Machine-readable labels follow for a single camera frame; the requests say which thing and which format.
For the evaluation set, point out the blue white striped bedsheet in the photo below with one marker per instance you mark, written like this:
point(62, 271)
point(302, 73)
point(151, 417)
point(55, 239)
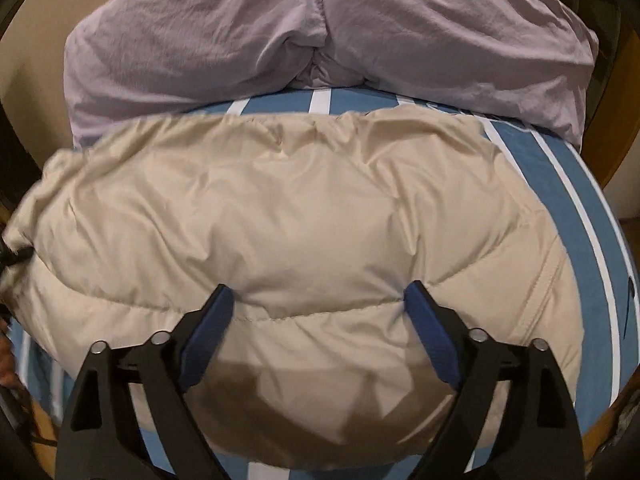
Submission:
point(607, 279)

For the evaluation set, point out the beige puffer jacket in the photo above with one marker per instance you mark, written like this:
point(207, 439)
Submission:
point(318, 224)

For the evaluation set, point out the person's left hand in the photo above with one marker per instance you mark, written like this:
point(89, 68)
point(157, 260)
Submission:
point(8, 374)

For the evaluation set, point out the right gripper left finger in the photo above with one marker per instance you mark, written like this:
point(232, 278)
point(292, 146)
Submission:
point(101, 438)

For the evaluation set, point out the lavender duvet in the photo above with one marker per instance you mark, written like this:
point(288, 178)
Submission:
point(527, 59)

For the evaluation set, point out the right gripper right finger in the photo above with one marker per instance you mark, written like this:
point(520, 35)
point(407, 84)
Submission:
point(512, 415)

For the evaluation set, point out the wooden door frame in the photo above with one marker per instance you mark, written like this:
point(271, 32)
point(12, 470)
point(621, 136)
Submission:
point(612, 122)

